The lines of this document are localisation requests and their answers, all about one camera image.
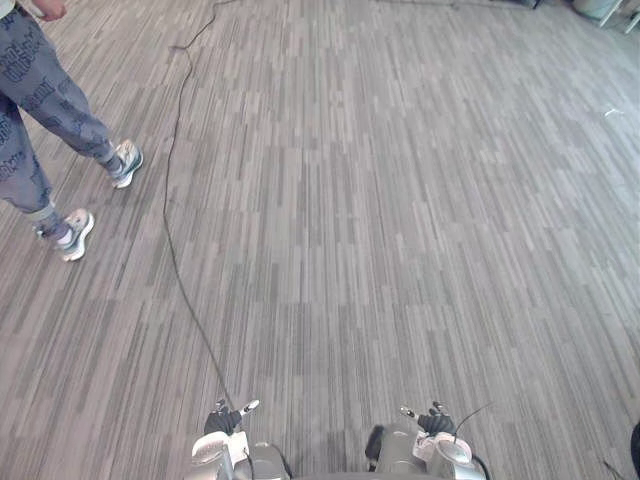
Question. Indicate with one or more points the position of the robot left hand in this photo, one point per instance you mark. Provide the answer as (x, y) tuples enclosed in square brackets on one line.
[(222, 422)]

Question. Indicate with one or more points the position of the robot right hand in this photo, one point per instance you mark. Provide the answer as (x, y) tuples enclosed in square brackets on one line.
[(437, 424)]

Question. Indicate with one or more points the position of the black object at edge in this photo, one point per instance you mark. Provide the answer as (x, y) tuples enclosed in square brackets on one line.
[(636, 450)]

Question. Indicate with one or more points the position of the small white floor scrap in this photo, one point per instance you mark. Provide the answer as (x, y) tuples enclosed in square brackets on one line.
[(614, 112)]

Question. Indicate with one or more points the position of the person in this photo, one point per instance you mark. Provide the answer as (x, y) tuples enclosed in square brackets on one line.
[(35, 95)]

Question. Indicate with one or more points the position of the white round bin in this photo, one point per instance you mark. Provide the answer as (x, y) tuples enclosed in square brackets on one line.
[(595, 6)]

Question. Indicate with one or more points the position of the person's hand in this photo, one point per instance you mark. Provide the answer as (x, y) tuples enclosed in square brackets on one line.
[(50, 9)]

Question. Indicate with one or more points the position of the white furniture frame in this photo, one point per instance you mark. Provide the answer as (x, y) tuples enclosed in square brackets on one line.
[(631, 20)]

